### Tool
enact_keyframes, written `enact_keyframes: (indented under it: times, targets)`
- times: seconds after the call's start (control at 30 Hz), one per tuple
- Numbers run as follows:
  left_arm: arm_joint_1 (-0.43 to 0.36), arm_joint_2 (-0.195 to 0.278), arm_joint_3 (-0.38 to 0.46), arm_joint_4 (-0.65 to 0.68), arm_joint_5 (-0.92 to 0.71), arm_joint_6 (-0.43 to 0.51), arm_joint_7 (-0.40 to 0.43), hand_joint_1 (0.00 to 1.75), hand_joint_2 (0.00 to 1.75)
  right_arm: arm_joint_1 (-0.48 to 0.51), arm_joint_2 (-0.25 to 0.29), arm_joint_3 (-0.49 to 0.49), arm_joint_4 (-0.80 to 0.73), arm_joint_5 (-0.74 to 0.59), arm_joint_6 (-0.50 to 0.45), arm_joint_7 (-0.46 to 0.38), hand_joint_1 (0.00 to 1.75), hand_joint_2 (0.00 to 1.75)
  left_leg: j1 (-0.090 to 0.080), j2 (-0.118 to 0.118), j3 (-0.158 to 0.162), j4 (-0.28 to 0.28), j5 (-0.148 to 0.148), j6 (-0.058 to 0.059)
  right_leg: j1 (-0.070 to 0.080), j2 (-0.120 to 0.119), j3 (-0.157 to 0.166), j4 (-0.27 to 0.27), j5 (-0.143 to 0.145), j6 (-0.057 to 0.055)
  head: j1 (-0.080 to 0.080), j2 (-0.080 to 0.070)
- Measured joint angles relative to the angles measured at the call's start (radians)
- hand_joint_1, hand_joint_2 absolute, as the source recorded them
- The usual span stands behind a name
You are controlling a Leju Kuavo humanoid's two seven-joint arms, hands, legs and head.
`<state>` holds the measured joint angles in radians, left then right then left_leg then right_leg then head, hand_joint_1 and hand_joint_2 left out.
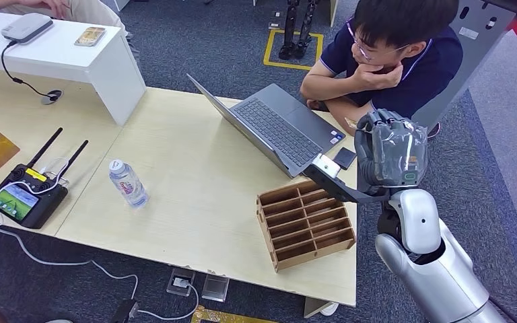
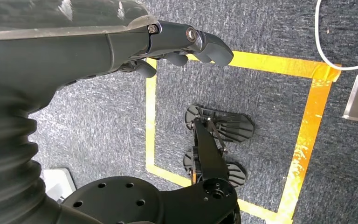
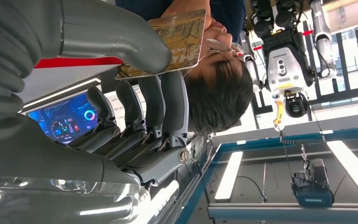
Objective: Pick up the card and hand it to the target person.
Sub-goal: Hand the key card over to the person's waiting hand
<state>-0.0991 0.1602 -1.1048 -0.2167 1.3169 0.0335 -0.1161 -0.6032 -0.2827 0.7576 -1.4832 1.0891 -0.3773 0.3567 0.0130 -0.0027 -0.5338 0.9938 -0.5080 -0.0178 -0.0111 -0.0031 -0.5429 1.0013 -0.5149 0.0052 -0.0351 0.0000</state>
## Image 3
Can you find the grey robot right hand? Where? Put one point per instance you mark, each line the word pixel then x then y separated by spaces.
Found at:
pixel 58 160

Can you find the person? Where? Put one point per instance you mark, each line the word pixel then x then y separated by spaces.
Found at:
pixel 219 99

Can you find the person's eyeglasses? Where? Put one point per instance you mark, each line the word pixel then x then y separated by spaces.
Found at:
pixel 225 48

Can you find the dashboard display screen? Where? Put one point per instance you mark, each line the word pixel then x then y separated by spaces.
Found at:
pixel 64 120

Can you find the red strip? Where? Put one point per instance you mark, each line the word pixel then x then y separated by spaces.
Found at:
pixel 74 62

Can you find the ceiling light panel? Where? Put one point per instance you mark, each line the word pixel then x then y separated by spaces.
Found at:
pixel 230 176
pixel 355 170

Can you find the background humanoid robot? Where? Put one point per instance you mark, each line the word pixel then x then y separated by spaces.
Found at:
pixel 285 68

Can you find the blue hoist winch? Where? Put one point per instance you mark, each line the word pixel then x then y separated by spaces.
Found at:
pixel 313 188

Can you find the blue overhead gantry frame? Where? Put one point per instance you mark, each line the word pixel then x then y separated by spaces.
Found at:
pixel 259 143

